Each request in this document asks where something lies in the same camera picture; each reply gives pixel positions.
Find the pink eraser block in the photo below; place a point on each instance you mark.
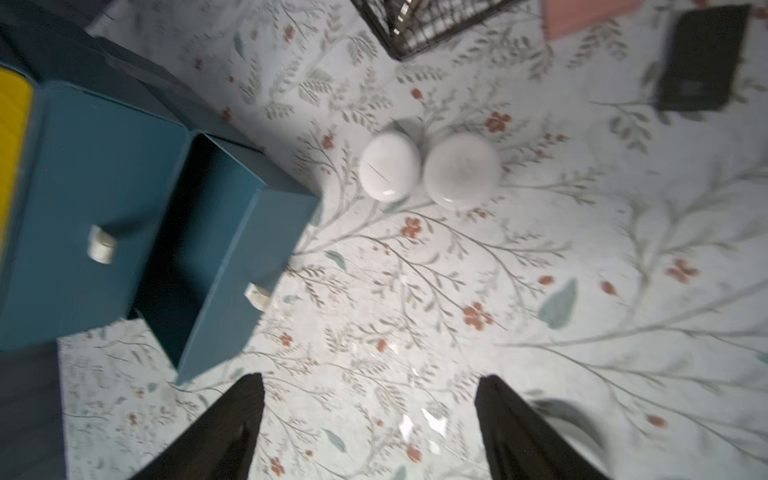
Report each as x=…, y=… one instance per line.
x=564, y=17

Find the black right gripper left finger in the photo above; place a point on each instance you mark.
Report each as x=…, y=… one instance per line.
x=221, y=443

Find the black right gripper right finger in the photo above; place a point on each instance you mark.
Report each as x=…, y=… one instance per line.
x=540, y=439

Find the black eraser block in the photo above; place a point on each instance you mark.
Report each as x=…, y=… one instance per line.
x=702, y=57

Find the yellow drawer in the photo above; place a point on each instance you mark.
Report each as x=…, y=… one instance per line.
x=16, y=103

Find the teal drawer cabinet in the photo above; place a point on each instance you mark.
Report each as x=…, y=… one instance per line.
x=99, y=164

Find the teal bottom drawer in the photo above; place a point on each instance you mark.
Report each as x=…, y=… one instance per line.
x=233, y=222

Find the white earphone case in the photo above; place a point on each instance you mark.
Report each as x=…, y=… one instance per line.
x=390, y=167
x=462, y=172

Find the black wire desk rack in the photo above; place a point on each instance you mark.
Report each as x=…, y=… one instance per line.
x=408, y=28

